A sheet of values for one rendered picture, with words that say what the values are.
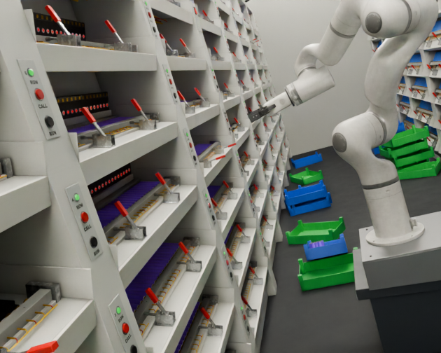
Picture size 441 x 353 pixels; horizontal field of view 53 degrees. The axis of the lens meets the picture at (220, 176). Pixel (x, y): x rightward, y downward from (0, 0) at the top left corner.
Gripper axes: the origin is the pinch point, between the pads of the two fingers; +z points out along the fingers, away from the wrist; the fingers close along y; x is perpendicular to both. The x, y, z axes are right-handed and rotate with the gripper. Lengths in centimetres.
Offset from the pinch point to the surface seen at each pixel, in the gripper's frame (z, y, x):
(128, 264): 19, -96, -9
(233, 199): 25.2, 10.3, -27.3
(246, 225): 31, 30, -45
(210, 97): 17.2, 30.0, 15.2
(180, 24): 14, 30, 49
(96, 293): 19, -109, -8
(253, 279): 35, 11, -64
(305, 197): 15, 148, -75
